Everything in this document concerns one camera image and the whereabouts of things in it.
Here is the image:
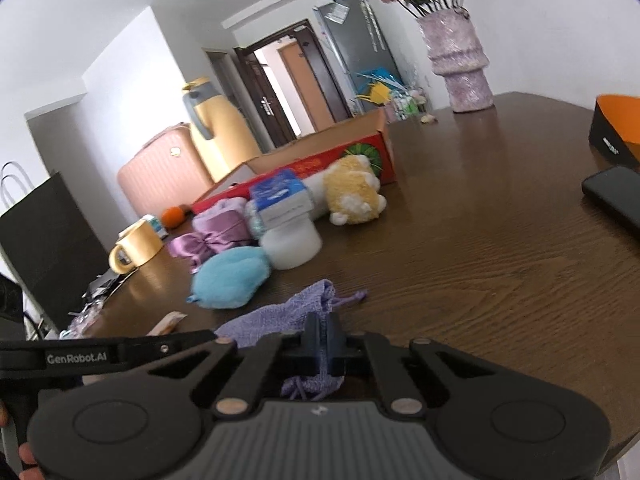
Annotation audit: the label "light blue plush cushion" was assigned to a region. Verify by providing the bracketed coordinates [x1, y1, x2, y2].
[187, 246, 273, 309]

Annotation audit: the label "yellow mug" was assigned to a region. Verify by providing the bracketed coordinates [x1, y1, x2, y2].
[108, 220, 165, 275]

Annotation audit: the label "yellow thermos jug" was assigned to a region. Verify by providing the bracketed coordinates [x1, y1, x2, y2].
[181, 77, 263, 183]

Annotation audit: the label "black and orange box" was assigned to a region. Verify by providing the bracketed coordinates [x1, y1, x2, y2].
[588, 94, 640, 171]

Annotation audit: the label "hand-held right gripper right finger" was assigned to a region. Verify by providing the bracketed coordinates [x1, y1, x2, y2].
[320, 312, 502, 417]

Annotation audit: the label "grey refrigerator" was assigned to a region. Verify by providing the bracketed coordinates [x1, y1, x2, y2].
[313, 0, 403, 121]

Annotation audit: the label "purple textured vase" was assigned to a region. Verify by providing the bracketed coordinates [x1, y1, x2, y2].
[417, 7, 493, 113]

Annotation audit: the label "light wooden door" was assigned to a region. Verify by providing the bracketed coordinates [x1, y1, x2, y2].
[279, 42, 336, 133]

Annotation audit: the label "pile of colourful bags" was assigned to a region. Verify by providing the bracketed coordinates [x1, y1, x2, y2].
[352, 67, 428, 122]

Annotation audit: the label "red cardboard box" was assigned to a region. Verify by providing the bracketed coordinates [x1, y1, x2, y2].
[191, 109, 398, 213]

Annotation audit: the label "small beige packet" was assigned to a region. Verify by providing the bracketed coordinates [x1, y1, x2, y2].
[147, 311, 187, 337]

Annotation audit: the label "lavender knit cloth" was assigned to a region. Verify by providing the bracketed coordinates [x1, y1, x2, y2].
[215, 280, 368, 401]

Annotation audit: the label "white round foam block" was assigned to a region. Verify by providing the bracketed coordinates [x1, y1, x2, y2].
[259, 220, 323, 269]

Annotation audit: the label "black phone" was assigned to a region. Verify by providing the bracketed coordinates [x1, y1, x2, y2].
[581, 165, 640, 241]

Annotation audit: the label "pink suitcase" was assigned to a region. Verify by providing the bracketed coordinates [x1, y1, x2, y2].
[117, 122, 213, 218]

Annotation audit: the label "orange fruit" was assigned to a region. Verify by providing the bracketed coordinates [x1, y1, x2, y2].
[161, 206, 187, 230]

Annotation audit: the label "black paper bag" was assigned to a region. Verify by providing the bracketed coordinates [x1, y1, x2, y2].
[0, 161, 117, 333]

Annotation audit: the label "crumpled wrappers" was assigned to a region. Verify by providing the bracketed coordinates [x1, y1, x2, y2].
[60, 267, 138, 338]

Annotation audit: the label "blue tissue packet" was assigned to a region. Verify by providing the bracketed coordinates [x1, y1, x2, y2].
[248, 167, 315, 226]

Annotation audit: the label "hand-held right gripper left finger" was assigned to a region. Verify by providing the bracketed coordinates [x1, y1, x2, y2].
[144, 312, 321, 419]

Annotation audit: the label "purple satin scrunchie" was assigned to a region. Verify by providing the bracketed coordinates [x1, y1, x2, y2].
[167, 232, 221, 273]

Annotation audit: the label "yellow and white plush toy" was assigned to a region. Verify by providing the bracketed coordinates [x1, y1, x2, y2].
[305, 155, 388, 226]

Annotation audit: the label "lilac satin cloth bundle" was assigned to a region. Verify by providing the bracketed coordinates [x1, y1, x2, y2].
[192, 197, 251, 253]

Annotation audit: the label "dark brown door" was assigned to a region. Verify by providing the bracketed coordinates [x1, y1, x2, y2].
[232, 19, 353, 151]

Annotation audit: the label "person's left hand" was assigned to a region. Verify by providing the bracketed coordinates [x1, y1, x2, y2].
[0, 400, 45, 480]

